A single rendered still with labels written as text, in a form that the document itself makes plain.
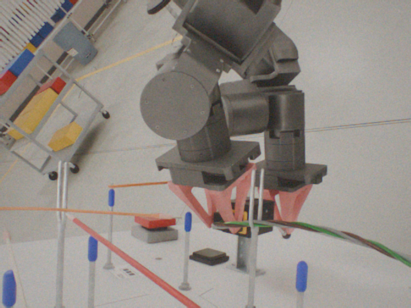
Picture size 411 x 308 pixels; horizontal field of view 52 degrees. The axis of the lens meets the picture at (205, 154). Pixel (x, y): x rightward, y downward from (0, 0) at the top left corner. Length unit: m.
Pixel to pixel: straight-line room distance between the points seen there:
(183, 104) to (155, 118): 0.03
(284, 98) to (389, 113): 1.69
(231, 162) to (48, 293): 0.23
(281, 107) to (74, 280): 0.33
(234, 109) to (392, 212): 1.40
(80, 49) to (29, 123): 3.26
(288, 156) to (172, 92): 0.28
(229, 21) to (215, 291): 0.28
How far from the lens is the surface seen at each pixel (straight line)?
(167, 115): 0.34
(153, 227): 0.66
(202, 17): 0.39
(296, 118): 0.57
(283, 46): 0.58
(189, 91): 0.33
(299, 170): 0.58
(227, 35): 0.39
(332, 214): 1.97
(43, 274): 0.54
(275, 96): 0.56
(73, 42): 7.32
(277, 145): 0.57
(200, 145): 0.42
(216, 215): 0.50
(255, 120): 0.54
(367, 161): 2.07
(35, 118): 4.33
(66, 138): 4.44
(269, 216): 0.54
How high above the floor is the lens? 1.47
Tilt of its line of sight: 31 degrees down
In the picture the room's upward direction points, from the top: 46 degrees counter-clockwise
